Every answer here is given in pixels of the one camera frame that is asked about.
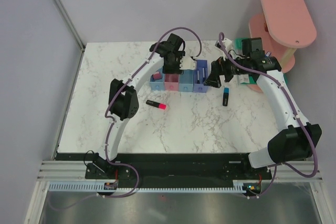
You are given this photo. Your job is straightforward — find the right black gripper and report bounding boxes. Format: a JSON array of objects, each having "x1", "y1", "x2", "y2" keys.
[{"x1": 203, "y1": 50, "x2": 250, "y2": 88}]

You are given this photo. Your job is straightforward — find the purple storage bin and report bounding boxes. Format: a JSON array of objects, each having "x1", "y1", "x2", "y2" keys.
[{"x1": 193, "y1": 60, "x2": 208, "y2": 93}]

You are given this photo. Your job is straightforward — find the blue cap black highlighter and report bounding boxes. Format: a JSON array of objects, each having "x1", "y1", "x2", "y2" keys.
[{"x1": 222, "y1": 88, "x2": 229, "y2": 106}]

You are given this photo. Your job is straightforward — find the black tip whiteboard marker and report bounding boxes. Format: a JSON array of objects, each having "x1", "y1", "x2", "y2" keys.
[{"x1": 196, "y1": 70, "x2": 200, "y2": 84}]

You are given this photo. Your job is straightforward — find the pink storage bin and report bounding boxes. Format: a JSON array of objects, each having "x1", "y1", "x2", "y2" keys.
[{"x1": 164, "y1": 74, "x2": 180, "y2": 91}]

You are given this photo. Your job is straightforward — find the pink eraser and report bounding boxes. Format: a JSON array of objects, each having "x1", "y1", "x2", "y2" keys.
[{"x1": 152, "y1": 71, "x2": 162, "y2": 81}]

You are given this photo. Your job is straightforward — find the light blue storage bin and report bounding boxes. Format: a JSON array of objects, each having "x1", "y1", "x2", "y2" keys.
[{"x1": 178, "y1": 70, "x2": 194, "y2": 92}]

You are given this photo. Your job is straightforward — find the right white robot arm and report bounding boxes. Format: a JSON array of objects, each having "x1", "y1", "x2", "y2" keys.
[{"x1": 203, "y1": 33, "x2": 322, "y2": 179}]

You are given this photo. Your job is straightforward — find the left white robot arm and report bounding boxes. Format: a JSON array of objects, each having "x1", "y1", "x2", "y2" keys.
[{"x1": 104, "y1": 34, "x2": 185, "y2": 161}]

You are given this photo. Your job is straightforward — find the green book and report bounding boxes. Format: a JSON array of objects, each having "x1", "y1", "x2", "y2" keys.
[{"x1": 233, "y1": 37, "x2": 275, "y2": 92}]

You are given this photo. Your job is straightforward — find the pink cap black highlighter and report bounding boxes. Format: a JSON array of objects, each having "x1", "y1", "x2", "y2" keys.
[{"x1": 146, "y1": 100, "x2": 167, "y2": 110}]

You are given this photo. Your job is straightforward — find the pink two-tier wooden shelf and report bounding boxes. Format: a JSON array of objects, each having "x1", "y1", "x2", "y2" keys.
[{"x1": 248, "y1": 0, "x2": 318, "y2": 93}]

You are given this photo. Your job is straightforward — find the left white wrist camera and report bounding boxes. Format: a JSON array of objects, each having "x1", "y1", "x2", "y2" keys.
[{"x1": 180, "y1": 56, "x2": 197, "y2": 71}]

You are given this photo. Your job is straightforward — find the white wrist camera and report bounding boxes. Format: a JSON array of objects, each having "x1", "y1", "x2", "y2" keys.
[
  {"x1": 180, "y1": 56, "x2": 197, "y2": 71},
  {"x1": 215, "y1": 38, "x2": 233, "y2": 58}
]

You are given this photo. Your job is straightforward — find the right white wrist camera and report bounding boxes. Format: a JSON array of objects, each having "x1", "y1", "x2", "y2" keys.
[{"x1": 215, "y1": 38, "x2": 233, "y2": 58}]

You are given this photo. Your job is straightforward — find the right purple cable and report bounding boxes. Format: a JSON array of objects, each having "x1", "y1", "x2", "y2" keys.
[{"x1": 218, "y1": 33, "x2": 320, "y2": 200}]

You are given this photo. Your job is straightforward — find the purple cable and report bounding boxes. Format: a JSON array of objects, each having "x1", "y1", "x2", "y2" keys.
[
  {"x1": 47, "y1": 27, "x2": 202, "y2": 211},
  {"x1": 218, "y1": 33, "x2": 320, "y2": 200}
]

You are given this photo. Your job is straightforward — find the white slotted cable duct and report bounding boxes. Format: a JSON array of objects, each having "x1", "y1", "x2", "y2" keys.
[{"x1": 48, "y1": 180, "x2": 261, "y2": 194}]

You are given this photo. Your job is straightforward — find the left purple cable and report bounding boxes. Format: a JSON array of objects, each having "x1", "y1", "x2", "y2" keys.
[{"x1": 47, "y1": 27, "x2": 202, "y2": 211}]

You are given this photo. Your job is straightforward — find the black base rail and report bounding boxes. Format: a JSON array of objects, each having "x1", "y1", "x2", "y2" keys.
[{"x1": 82, "y1": 152, "x2": 287, "y2": 186}]

